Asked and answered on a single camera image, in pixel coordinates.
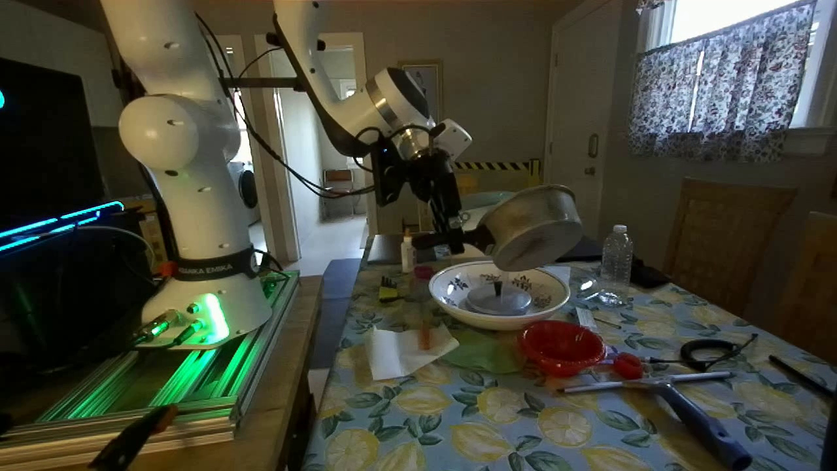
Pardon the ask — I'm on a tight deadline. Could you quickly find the blue handled tool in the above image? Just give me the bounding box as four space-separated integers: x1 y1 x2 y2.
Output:
657 384 754 471

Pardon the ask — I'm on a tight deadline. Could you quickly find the clear plastic water bottle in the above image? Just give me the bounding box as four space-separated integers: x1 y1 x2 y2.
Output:
601 224 632 283

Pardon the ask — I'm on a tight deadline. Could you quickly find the metal pot lid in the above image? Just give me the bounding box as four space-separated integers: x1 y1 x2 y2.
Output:
466 279 531 313

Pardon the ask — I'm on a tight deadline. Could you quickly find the long metal utensil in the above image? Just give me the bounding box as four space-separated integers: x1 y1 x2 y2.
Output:
557 372 735 394

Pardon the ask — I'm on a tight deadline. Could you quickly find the red plastic bowl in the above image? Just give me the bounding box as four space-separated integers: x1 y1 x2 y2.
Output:
520 318 603 376

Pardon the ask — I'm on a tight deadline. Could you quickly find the small white bottle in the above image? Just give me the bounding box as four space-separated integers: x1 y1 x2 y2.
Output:
399 232 415 274

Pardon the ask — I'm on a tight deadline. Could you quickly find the wooden chair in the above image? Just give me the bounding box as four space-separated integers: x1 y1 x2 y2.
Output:
663 180 794 313

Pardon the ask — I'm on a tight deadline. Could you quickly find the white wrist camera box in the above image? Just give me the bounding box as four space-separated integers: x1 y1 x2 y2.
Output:
431 117 472 160

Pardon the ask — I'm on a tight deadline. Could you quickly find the black computer monitor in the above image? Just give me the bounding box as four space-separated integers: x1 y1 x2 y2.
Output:
0 58 105 229

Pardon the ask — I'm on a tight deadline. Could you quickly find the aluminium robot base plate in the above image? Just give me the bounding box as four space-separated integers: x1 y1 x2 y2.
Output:
0 271 301 471

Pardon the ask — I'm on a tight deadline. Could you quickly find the floral window curtain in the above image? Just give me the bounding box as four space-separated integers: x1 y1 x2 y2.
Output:
629 0 815 165

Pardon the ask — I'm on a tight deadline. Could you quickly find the metal pot with black handle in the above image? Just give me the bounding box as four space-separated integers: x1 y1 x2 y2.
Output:
411 183 585 271

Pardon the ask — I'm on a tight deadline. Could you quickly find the black coiled cable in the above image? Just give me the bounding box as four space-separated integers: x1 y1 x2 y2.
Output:
676 331 761 372

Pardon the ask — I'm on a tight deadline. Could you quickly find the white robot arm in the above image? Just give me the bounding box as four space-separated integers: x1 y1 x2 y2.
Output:
98 0 471 351

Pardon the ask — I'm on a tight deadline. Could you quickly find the lemon print tablecloth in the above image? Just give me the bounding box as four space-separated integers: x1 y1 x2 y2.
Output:
304 263 833 471

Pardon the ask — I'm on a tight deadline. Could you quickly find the small red cap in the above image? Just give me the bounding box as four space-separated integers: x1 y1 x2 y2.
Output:
611 352 642 378

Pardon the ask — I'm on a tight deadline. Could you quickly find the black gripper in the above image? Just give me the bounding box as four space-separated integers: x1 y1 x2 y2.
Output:
370 140 462 254

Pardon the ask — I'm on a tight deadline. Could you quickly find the white paper napkin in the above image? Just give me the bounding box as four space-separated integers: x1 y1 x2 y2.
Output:
365 327 458 378

